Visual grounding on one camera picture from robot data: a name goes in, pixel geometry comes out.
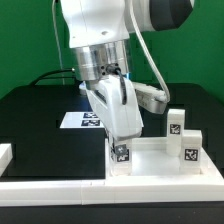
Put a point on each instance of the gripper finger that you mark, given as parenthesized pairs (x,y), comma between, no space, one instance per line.
(121,149)

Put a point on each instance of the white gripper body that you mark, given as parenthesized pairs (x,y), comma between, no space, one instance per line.
(123,121)

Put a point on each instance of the white square table top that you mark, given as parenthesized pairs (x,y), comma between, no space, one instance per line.
(150,158)

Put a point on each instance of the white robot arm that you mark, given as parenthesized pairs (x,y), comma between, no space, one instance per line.
(99,31)

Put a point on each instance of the white fiducial marker sheet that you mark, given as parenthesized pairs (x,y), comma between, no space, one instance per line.
(75,120)

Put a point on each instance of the white U-shaped obstacle fence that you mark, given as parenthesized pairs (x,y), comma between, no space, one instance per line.
(111,190)

